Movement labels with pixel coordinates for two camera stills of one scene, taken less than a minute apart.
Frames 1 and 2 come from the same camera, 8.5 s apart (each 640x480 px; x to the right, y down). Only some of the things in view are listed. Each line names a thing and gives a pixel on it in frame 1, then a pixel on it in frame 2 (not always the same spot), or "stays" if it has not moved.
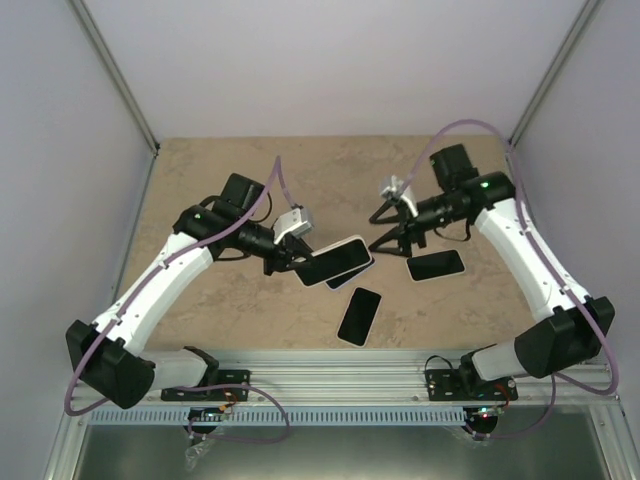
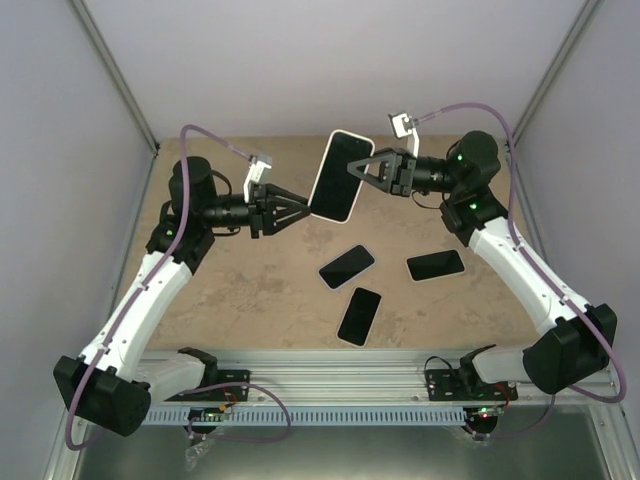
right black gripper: x=407 y=223 → x=395 y=163
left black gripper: x=291 y=248 → x=265 y=219
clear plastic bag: x=193 y=452 stays
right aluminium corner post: x=587 y=15 stays
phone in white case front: x=359 y=316 stays
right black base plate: x=466 y=385 stays
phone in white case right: x=435 y=265 stays
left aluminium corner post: x=104 y=51 stays
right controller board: x=484 y=416 stays
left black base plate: x=225 y=377 stays
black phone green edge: x=335 y=261 → x=338 y=185
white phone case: x=337 y=259 → x=319 y=173
